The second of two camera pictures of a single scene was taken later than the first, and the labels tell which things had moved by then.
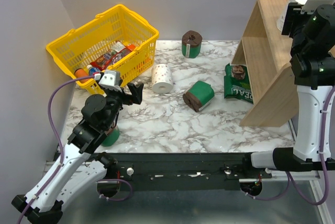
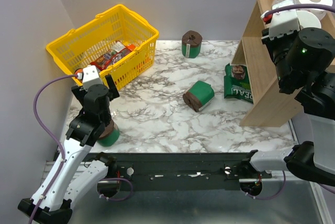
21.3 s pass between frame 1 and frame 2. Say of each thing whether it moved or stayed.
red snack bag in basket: stayed
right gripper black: moved
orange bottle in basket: stayed
